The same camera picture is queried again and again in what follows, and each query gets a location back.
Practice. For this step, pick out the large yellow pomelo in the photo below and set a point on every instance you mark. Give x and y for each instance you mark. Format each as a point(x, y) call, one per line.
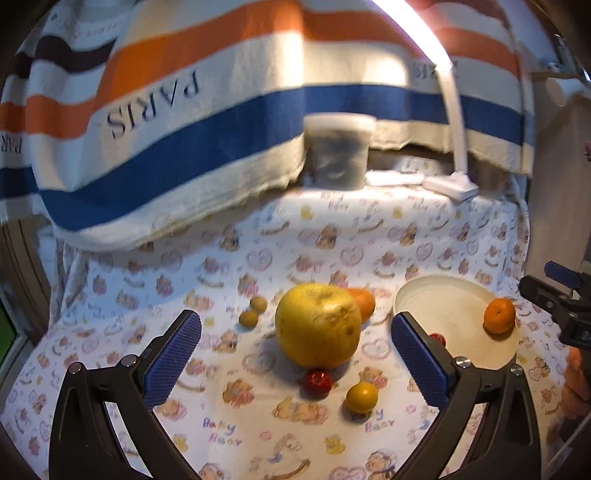
point(318, 325)

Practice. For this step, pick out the wooden shelf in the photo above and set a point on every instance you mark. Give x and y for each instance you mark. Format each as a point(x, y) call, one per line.
point(563, 74)

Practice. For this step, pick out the bear print cloth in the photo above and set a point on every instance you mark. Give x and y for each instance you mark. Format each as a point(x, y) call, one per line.
point(277, 240)

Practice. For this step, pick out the dark wooden furniture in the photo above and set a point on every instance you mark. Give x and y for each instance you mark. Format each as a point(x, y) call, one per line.
point(27, 267)

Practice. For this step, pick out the red cherry tomato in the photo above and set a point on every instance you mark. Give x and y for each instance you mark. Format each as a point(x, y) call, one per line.
point(438, 340)
point(317, 383)

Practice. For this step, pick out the white desk lamp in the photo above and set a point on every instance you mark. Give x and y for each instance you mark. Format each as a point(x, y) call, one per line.
point(455, 115)

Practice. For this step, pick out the clear plastic tub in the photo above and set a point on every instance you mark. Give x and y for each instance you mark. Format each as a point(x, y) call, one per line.
point(339, 152)

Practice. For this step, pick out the striped blanket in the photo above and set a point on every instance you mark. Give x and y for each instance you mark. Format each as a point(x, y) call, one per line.
point(184, 184)

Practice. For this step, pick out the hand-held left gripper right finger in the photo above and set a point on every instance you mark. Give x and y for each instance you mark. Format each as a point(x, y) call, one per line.
point(418, 364)

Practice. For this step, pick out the person's right hand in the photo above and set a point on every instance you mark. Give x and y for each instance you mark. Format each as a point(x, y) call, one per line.
point(576, 383)

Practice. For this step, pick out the cream round plate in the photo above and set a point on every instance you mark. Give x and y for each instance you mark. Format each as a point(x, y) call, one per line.
point(443, 300)

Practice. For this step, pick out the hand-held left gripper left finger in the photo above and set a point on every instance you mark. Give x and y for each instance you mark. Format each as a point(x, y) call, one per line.
point(173, 360)

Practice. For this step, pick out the orange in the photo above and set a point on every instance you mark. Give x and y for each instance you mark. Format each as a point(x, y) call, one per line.
point(364, 304)

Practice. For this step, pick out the yellow tomato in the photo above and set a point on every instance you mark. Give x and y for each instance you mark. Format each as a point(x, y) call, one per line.
point(362, 398)

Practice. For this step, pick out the small brown longan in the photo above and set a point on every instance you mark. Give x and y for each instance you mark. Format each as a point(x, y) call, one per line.
point(249, 319)
point(258, 304)

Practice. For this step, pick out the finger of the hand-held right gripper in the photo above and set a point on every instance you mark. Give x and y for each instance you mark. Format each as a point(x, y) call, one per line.
point(561, 274)
point(538, 291)

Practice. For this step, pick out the small orange mandarin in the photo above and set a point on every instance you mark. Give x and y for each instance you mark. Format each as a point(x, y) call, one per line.
point(499, 315)

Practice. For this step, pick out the green box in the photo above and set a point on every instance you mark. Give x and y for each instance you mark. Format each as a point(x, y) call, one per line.
point(5, 332)

